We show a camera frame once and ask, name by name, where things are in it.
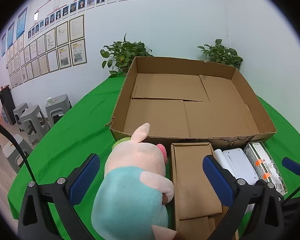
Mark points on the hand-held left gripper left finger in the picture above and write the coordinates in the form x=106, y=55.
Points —
x=85, y=177

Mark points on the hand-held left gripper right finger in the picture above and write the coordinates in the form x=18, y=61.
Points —
x=217, y=180

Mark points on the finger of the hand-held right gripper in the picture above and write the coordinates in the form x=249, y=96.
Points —
x=290, y=164

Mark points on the small cardboard box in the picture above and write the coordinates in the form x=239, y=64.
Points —
x=192, y=175

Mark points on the pink plush pig toy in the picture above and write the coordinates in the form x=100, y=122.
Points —
x=130, y=180

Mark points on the large shallow cardboard box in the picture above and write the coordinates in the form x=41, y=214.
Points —
x=165, y=120

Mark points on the white flat plastic device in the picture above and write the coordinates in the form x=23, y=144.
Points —
x=240, y=167

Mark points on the green white carton orange tape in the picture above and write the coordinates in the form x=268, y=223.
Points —
x=262, y=155

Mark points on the grey plastic stool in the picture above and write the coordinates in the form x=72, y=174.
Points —
x=13, y=150
x=20, y=108
x=58, y=105
x=33, y=115

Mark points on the white paper cup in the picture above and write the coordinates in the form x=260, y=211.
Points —
x=49, y=100

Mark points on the black cabinet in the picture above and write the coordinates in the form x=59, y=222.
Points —
x=7, y=105

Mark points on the potted green plant brown pot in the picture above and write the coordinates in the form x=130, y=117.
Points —
x=220, y=53

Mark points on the bushy potted green plant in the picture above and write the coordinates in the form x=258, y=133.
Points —
x=122, y=52

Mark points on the wall of framed certificates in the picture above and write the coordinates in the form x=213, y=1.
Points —
x=65, y=55

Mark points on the blue wall poster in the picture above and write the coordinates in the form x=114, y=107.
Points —
x=3, y=45
x=21, y=21
x=10, y=35

